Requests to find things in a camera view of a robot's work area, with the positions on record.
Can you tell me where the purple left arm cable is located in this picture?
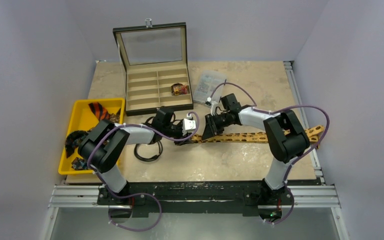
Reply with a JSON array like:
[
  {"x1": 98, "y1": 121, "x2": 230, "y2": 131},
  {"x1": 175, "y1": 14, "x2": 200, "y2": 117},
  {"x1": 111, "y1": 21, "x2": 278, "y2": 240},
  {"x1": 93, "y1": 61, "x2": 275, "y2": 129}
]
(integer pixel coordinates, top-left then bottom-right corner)
[{"x1": 85, "y1": 110, "x2": 201, "y2": 233}]

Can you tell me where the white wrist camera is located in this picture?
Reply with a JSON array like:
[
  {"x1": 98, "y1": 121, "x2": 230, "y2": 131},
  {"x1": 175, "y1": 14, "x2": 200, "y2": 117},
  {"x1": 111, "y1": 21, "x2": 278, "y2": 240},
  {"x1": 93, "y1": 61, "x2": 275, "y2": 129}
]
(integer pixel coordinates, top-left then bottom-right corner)
[
  {"x1": 181, "y1": 114, "x2": 197, "y2": 135},
  {"x1": 205, "y1": 97, "x2": 221, "y2": 116}
]

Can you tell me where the clear plastic organiser box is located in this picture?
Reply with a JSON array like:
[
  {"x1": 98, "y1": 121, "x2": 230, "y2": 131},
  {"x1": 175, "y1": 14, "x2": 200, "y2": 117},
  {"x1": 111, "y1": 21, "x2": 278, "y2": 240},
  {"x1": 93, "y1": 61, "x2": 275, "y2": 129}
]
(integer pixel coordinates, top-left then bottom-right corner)
[{"x1": 192, "y1": 70, "x2": 227, "y2": 104}]

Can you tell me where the dark patterned tie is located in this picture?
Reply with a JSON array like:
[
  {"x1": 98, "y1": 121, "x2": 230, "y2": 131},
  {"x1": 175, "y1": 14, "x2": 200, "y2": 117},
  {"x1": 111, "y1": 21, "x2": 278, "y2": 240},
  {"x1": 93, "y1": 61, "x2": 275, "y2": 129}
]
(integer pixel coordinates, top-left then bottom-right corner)
[{"x1": 64, "y1": 129, "x2": 92, "y2": 171}]

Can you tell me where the black compartment tie box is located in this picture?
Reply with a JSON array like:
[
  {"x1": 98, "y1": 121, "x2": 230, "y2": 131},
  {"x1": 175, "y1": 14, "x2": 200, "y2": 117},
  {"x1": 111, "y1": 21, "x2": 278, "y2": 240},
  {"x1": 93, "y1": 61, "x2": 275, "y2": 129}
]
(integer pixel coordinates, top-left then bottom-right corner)
[{"x1": 112, "y1": 18, "x2": 194, "y2": 116}]

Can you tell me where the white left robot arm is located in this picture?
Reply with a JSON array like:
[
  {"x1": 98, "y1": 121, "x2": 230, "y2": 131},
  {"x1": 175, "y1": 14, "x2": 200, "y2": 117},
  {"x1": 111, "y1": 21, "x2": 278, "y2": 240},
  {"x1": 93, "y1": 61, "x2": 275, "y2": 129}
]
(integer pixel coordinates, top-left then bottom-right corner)
[{"x1": 77, "y1": 106, "x2": 200, "y2": 205}]

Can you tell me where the black coiled cable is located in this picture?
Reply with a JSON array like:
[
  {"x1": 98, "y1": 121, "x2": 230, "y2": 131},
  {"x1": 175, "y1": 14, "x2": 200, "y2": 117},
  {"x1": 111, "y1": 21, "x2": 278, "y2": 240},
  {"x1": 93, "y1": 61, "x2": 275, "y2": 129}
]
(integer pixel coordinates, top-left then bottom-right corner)
[{"x1": 133, "y1": 140, "x2": 164, "y2": 163}]

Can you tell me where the aluminium frame rail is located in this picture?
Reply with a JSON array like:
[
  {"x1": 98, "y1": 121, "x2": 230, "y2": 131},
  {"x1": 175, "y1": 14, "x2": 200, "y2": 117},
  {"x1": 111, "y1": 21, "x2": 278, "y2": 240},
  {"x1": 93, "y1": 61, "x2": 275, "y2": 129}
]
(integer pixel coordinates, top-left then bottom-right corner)
[{"x1": 41, "y1": 60, "x2": 348, "y2": 240}]

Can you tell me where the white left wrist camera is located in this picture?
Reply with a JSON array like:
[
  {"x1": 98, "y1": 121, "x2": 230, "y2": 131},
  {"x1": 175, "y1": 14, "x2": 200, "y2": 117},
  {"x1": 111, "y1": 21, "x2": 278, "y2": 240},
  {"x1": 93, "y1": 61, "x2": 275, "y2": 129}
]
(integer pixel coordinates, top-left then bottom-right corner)
[{"x1": 181, "y1": 114, "x2": 197, "y2": 135}]

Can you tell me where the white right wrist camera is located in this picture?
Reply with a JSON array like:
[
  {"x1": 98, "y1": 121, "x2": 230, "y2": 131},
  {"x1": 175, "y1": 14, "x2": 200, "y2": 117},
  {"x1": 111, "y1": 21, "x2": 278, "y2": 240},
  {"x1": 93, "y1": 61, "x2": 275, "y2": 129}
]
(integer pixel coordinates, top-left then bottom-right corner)
[{"x1": 205, "y1": 97, "x2": 221, "y2": 116}]

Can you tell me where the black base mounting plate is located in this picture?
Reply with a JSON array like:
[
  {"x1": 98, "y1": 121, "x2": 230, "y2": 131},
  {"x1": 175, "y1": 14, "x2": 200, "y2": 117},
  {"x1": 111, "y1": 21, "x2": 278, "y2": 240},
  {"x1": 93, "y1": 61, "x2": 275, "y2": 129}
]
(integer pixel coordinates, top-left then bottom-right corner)
[{"x1": 97, "y1": 180, "x2": 294, "y2": 220}]

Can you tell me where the orange navy striped tie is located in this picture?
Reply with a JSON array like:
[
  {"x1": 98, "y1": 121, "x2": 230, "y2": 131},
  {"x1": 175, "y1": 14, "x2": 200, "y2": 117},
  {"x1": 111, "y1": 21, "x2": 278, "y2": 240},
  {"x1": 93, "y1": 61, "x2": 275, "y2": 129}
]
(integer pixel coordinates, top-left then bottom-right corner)
[{"x1": 88, "y1": 102, "x2": 111, "y2": 121}]

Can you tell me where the cream insect print tie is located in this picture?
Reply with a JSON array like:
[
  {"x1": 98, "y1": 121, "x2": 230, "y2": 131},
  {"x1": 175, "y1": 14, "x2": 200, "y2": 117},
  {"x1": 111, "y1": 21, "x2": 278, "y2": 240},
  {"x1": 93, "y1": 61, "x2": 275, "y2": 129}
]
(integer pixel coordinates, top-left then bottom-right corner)
[{"x1": 189, "y1": 125, "x2": 325, "y2": 144}]

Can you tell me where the rolled colourful tie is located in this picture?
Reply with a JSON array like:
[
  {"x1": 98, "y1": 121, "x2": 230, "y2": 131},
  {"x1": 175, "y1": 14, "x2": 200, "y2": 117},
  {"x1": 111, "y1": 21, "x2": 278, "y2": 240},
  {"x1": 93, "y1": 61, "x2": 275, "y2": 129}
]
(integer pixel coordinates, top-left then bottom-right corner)
[{"x1": 170, "y1": 83, "x2": 190, "y2": 96}]

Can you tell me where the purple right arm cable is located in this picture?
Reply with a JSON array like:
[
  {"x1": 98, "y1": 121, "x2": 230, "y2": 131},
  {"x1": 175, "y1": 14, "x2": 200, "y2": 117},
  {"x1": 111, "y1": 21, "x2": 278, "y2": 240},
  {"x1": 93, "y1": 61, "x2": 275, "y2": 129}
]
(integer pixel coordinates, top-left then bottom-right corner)
[{"x1": 206, "y1": 81, "x2": 331, "y2": 226}]

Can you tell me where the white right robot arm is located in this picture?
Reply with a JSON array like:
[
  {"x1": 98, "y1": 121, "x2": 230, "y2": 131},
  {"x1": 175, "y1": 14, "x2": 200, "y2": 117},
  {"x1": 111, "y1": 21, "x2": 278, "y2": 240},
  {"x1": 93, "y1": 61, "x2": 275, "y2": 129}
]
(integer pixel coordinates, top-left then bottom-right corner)
[{"x1": 201, "y1": 93, "x2": 310, "y2": 204}]

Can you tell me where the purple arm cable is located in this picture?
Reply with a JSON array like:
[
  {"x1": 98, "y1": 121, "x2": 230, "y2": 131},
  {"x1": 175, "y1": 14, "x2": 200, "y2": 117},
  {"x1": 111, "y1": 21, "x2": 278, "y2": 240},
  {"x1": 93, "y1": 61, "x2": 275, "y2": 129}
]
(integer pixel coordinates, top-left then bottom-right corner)
[
  {"x1": 85, "y1": 110, "x2": 201, "y2": 233},
  {"x1": 206, "y1": 81, "x2": 331, "y2": 226}
]

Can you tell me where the yellow plastic bin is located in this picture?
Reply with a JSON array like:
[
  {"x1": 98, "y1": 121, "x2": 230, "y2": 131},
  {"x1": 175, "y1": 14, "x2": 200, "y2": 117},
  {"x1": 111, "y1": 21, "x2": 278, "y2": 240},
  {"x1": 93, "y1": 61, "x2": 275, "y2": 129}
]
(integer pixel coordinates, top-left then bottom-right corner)
[{"x1": 58, "y1": 98, "x2": 126, "y2": 175}]

